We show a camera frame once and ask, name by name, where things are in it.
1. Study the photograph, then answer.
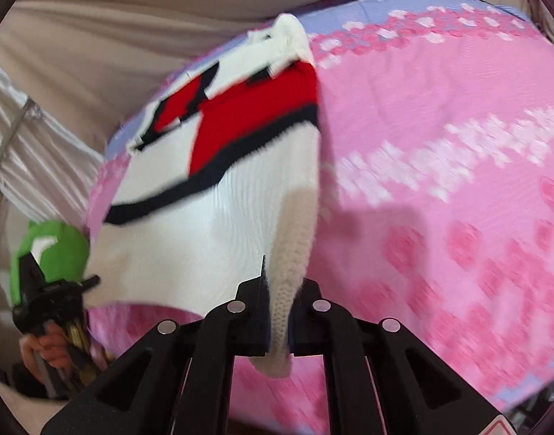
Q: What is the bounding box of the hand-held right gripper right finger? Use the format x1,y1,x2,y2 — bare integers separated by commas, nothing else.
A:
291,279,517,435

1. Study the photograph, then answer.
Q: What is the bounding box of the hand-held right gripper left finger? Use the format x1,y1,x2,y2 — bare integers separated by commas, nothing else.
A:
40,256,272,435

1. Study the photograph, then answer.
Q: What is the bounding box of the beige curtain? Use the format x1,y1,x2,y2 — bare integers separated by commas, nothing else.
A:
0,0,513,146

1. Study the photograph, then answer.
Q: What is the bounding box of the pink patterned bed blanket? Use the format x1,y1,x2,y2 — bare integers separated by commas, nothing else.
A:
87,0,554,427

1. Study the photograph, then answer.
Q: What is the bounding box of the person's left hand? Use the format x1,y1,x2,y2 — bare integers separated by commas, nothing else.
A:
21,320,74,369

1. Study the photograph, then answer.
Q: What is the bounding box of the white red knitted sweater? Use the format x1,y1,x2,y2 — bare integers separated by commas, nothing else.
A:
86,13,321,378

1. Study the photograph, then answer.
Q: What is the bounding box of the white pleated curtain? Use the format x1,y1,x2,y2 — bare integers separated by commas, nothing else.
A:
0,61,104,236

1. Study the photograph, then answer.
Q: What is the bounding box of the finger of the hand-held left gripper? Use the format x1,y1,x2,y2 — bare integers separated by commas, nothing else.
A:
41,274,101,295

